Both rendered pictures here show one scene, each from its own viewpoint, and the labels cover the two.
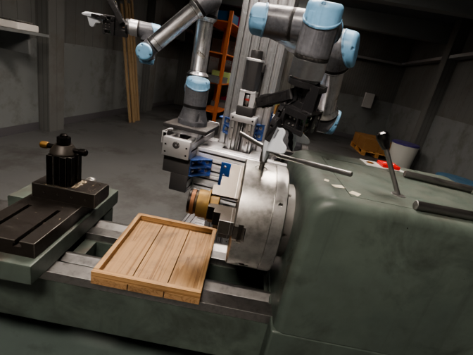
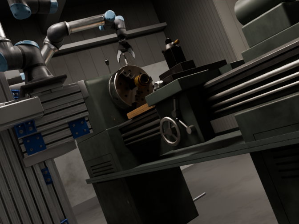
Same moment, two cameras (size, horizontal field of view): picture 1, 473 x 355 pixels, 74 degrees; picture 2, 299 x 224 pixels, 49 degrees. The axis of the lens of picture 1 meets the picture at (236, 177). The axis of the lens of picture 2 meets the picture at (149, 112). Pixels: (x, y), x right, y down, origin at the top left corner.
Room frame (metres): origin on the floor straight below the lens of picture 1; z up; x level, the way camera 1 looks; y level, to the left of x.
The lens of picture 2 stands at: (2.17, 1.90, 0.75)
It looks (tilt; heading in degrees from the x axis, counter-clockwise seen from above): 3 degrees up; 235
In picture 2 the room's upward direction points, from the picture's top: 22 degrees counter-clockwise
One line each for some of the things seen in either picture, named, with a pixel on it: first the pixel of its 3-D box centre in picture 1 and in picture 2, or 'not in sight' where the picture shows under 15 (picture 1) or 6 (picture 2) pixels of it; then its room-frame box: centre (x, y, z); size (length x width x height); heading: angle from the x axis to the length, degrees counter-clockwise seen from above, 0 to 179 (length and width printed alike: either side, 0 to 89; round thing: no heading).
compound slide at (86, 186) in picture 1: (71, 189); (176, 71); (0.94, 0.53, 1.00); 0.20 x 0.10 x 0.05; 90
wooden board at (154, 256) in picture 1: (164, 251); (160, 103); (0.86, 0.18, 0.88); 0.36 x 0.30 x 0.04; 0
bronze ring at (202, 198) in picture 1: (203, 203); (141, 81); (0.86, 0.08, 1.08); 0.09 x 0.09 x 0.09; 0
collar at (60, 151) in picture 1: (63, 148); (170, 46); (0.94, 0.56, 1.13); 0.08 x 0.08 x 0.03
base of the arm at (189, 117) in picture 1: (193, 114); (38, 76); (1.60, 0.28, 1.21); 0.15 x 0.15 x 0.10
